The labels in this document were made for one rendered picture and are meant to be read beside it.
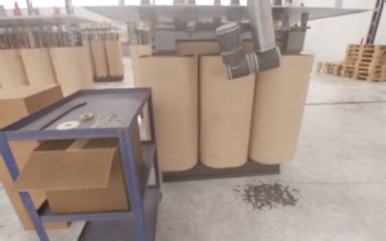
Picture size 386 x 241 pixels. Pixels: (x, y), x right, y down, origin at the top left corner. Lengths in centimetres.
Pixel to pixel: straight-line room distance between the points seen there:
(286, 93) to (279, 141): 39
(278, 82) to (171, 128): 84
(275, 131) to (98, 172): 131
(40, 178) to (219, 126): 110
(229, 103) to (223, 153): 41
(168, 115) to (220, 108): 38
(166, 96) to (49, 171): 84
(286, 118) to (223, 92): 55
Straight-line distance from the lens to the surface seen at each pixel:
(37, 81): 357
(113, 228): 141
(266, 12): 100
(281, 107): 158
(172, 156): 154
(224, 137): 151
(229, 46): 99
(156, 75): 133
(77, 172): 73
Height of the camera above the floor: 115
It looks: 22 degrees down
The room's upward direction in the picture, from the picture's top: 1 degrees counter-clockwise
